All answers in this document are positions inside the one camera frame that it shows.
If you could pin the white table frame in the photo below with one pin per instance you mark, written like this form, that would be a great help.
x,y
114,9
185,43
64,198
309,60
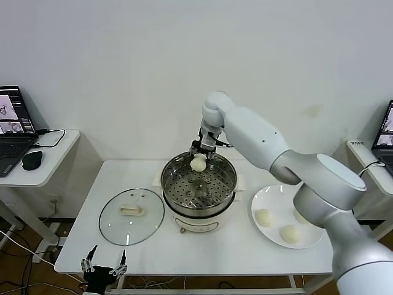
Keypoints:
x,y
215,290

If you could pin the white steamed baozi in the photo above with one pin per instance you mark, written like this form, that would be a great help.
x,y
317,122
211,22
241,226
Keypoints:
x,y
301,218
290,235
198,163
264,217

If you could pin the white labelled box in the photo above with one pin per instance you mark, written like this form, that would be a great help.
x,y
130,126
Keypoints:
x,y
357,143

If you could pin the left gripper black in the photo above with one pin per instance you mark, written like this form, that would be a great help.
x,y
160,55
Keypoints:
x,y
98,276

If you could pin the grey floor power strip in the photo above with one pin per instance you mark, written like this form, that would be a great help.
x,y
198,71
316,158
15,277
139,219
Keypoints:
x,y
46,254

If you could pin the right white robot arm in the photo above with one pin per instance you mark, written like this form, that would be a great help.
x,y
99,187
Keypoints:
x,y
255,132

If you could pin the round glass lid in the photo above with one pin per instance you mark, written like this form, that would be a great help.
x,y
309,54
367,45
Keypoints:
x,y
132,225

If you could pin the white round plate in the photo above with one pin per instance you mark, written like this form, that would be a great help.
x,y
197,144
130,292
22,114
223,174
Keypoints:
x,y
276,199

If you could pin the stainless steel steamer pot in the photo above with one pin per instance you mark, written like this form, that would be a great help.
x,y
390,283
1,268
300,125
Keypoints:
x,y
215,209

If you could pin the black computer mouse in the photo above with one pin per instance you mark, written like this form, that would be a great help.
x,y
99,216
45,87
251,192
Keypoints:
x,y
32,160

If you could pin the perforated steel steamer tray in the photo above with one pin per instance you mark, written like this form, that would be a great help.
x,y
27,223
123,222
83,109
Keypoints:
x,y
181,184

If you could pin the cream electric cooker base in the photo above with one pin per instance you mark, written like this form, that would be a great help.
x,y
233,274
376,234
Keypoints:
x,y
199,222

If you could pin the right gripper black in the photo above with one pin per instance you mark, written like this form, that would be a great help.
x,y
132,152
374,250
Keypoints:
x,y
196,146

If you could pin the open black laptop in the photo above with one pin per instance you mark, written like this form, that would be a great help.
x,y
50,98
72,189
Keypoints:
x,y
385,135
15,147

